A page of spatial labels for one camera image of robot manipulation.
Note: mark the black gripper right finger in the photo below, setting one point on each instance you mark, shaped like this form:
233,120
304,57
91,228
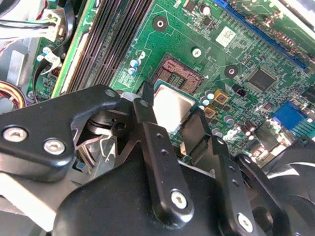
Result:
197,132

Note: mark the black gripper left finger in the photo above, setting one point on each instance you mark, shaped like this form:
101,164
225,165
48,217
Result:
37,123

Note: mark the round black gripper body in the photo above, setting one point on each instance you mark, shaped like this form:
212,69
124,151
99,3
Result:
110,209

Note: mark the silver CPU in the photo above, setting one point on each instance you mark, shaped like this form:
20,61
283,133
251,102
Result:
172,108

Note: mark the metal socket cover frame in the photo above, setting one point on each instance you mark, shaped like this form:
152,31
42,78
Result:
97,157

